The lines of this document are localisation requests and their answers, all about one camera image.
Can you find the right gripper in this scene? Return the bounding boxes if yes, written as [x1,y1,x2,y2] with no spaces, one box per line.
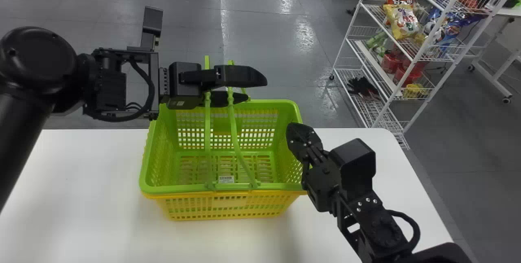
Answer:
[286,123,343,214]

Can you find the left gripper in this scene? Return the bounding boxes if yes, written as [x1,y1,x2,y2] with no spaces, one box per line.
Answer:
[167,62,268,110]

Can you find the green basket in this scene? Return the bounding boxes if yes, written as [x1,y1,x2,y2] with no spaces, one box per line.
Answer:
[138,55,306,195]

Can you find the black gloves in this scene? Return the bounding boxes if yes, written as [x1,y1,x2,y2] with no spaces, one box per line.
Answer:
[346,76,382,101]

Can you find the yellow basket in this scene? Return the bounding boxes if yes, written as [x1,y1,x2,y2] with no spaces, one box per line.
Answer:
[141,190,306,221]

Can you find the red noodle cup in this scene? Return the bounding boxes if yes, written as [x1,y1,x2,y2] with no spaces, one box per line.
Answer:
[393,62,428,88]
[380,50,404,75]

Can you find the green bottle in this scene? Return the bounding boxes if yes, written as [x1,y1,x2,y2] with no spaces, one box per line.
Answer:
[366,31,388,50]

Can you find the yellow snack packet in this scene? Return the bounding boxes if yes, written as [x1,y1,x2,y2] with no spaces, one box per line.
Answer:
[382,4,422,41]

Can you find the blue snack packet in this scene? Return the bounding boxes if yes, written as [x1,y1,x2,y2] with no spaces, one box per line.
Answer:
[425,8,473,46]

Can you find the white side table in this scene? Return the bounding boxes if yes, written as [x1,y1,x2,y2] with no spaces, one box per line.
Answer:
[467,6,521,105]

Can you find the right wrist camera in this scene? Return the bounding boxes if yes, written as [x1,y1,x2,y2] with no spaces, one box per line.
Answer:
[329,138,377,199]

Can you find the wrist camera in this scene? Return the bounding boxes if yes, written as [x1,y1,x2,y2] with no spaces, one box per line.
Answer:
[140,6,164,52]
[329,138,377,199]

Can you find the white wire rack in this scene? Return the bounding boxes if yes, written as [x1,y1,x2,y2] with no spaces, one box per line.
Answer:
[328,0,521,150]

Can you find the black cable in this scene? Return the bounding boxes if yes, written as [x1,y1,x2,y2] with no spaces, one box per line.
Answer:
[86,59,157,123]
[386,210,421,252]

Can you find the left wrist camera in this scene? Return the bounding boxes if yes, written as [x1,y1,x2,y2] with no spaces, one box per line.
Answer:
[140,6,164,52]

